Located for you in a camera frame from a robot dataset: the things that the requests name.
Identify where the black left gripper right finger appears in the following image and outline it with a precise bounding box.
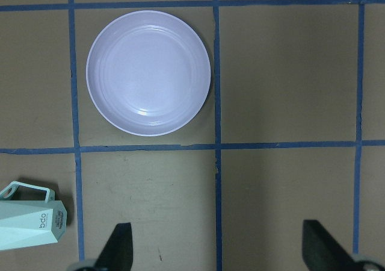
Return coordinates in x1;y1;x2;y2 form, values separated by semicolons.
302;219;358;271

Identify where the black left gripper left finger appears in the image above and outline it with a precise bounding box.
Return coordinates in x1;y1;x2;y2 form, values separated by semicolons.
95;223;133;271

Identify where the mint green faceted cup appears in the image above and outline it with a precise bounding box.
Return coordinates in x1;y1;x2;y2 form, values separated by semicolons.
1;181;67;251

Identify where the lilac round plate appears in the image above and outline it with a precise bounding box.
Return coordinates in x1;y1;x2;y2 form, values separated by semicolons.
85;10;211;137

